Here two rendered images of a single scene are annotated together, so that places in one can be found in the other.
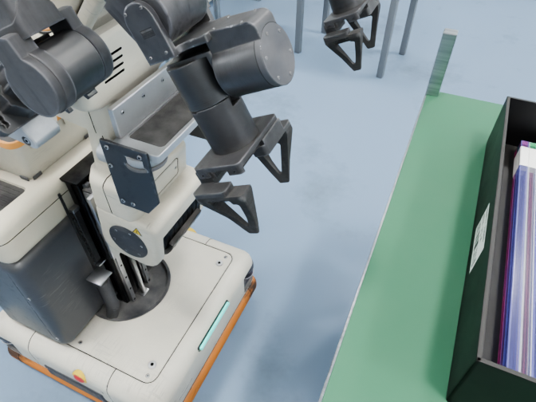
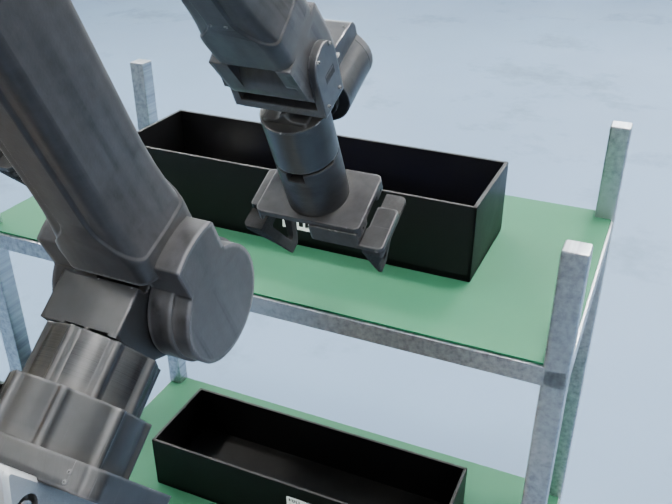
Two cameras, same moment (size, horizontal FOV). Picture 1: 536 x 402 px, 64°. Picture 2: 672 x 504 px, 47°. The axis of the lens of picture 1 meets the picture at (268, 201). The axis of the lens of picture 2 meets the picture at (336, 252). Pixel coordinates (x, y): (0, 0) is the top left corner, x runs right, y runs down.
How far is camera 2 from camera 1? 0.78 m
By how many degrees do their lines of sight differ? 70
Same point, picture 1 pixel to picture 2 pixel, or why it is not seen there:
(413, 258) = (306, 278)
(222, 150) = (346, 192)
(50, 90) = (249, 270)
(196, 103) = (335, 145)
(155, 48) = (332, 89)
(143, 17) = (329, 55)
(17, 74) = (210, 291)
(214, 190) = (386, 222)
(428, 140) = not seen: hidden behind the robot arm
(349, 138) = not seen: outside the picture
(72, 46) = not seen: hidden behind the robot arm
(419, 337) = (408, 287)
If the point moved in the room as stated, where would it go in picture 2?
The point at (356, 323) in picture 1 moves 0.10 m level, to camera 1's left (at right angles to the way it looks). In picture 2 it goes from (396, 321) to (402, 371)
